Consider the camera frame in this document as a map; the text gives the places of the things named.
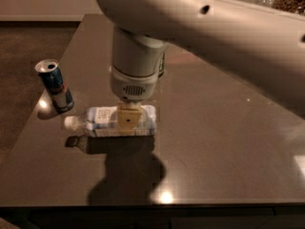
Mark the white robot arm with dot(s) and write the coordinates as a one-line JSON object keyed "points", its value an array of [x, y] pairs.
{"points": [[262, 46]]}

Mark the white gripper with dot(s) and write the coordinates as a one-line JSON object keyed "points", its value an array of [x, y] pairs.
{"points": [[132, 86]]}

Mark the redbull can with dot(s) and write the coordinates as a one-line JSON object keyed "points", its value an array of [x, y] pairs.
{"points": [[59, 92]]}

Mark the green soda can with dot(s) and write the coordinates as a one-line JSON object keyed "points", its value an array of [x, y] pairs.
{"points": [[161, 68]]}

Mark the blue plastic water bottle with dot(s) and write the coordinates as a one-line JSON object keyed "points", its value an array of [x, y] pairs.
{"points": [[102, 122]]}

